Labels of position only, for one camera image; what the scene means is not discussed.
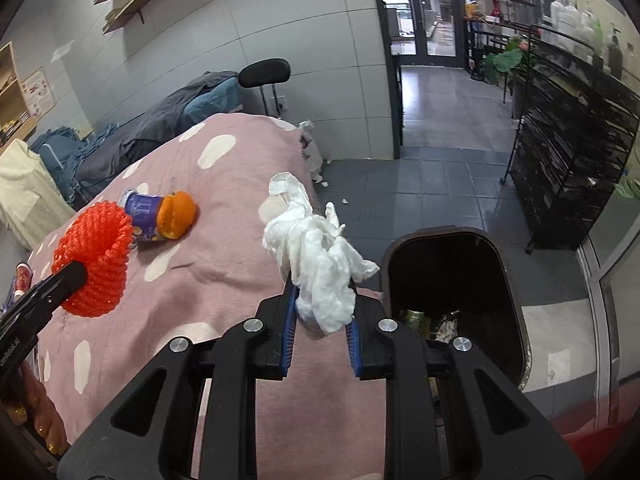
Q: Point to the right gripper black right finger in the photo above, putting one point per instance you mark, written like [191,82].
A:
[450,412]

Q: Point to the fingers of the black left gripper seen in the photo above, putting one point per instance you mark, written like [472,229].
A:
[21,326]

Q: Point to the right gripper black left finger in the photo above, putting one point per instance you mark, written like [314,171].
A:
[191,411]

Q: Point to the blue yogurt cup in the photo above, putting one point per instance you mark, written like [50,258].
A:
[143,210]

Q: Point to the orange peel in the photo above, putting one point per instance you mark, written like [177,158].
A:
[176,215]

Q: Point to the white tissue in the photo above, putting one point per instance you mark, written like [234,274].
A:
[312,252]

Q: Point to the black trash bin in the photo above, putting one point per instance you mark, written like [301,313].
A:
[460,271]

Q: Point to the red drink can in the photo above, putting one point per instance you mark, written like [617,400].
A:
[22,280]

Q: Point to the cream cloth covered chair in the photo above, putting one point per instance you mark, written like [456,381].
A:
[31,204]

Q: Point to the blue clothes pile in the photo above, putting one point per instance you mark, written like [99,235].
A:
[62,151]

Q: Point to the grey blanket massage bed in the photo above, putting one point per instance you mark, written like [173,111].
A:
[158,125]

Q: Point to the black round stool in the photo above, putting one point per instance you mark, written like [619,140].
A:
[266,73]

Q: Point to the green potted plant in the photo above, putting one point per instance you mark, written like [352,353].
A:
[501,63]

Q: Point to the wall poster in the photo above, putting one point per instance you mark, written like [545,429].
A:
[38,94]

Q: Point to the black wire rack cart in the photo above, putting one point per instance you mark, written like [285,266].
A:
[577,127]

